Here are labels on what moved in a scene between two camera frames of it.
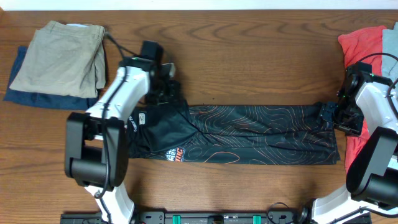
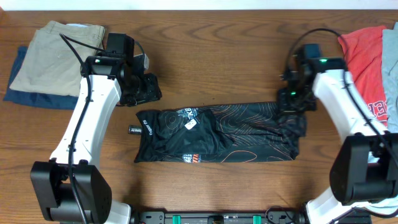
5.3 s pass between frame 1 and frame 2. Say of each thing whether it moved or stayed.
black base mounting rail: stayed
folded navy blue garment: stayed
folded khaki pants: stayed
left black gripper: moved
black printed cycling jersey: moved
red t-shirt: stayed
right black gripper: moved
